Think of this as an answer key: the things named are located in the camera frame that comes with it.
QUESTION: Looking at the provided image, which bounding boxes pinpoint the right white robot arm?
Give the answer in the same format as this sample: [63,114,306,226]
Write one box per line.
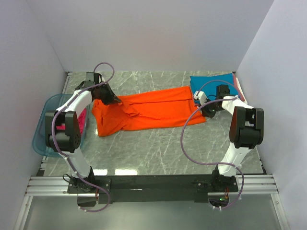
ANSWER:
[194,84,264,191]

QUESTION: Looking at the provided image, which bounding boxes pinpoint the white folded t shirt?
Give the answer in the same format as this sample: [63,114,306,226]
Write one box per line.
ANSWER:
[236,78,248,104]

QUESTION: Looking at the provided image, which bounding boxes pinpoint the aluminium frame rail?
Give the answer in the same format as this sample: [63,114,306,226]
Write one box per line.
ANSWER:
[25,175,279,196]

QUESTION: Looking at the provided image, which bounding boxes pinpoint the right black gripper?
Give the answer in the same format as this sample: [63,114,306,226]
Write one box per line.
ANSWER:
[199,97,224,119]

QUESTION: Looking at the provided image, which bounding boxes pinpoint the orange t shirt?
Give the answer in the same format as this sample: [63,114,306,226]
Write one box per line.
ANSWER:
[92,86,206,137]

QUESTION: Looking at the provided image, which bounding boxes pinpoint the magenta crumpled t shirt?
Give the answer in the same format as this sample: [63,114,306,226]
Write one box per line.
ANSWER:
[56,108,87,135]

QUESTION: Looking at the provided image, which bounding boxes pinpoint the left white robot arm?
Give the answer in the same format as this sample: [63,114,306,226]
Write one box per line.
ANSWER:
[45,72,121,193]

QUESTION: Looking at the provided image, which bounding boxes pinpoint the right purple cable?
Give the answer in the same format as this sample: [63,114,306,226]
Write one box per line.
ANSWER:
[180,79,245,210]

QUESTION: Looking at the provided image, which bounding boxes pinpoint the teal plastic bin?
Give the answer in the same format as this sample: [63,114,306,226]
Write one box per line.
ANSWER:
[32,93,90,158]

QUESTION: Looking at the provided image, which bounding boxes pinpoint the pink folded t shirt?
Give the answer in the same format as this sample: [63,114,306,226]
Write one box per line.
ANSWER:
[232,73,246,103]

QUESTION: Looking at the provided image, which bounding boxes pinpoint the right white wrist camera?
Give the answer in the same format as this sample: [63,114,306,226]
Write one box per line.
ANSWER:
[193,91,207,105]

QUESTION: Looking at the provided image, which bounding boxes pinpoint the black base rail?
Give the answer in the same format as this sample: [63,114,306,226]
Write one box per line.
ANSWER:
[68,172,238,204]

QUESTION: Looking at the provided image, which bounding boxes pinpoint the blue folded t shirt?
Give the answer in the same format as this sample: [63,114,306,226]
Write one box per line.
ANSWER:
[190,73,239,100]

